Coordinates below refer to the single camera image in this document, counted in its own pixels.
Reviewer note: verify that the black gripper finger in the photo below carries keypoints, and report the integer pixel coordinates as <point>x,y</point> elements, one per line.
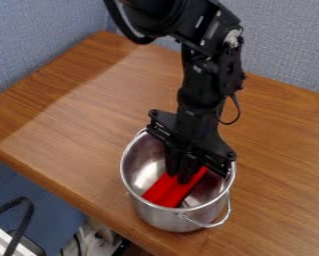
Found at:
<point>189,167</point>
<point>174,154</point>

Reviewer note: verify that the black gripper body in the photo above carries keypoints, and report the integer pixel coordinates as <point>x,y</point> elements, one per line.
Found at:
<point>194,132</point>

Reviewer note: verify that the red block object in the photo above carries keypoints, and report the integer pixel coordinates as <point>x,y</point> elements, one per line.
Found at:
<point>167,192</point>

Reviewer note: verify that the metal pot with handle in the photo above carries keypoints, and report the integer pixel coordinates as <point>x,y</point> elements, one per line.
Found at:
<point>202,210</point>

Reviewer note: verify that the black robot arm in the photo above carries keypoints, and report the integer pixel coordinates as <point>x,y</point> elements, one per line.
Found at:
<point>210,34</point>

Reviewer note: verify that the white items under table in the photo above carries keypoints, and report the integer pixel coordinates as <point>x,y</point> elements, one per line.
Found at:
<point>94,240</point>

